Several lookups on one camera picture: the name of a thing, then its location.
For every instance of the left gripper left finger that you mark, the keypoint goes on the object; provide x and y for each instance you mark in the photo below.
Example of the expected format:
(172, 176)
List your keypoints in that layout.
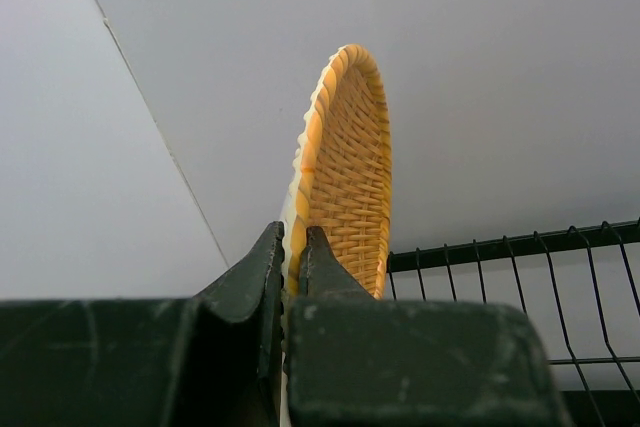
(213, 359)

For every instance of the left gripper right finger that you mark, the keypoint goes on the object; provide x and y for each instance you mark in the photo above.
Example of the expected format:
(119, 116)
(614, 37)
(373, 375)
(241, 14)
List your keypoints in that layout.
(447, 363)

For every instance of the round orange woven plate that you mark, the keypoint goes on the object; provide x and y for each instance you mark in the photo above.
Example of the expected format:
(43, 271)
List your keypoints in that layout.
(336, 219)

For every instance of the black wire dish rack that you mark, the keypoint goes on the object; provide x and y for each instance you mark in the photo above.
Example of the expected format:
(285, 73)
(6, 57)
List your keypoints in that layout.
(578, 286)

